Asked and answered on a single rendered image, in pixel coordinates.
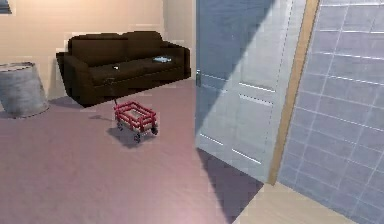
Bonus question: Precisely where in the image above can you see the white panelled room door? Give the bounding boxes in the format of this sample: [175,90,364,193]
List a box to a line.
[195,0,308,184]

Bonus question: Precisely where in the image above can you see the pale blue flat object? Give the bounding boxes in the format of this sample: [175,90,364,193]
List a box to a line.
[152,55,173,64]

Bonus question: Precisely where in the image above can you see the grey metal bin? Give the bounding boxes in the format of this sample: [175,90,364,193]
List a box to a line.
[0,61,51,120]

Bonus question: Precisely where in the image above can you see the dark brown sofa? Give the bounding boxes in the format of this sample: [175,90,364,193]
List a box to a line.
[55,30,192,108]

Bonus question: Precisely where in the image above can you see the red toy wagon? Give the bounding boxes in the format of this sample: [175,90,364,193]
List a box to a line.
[112,98,160,144]

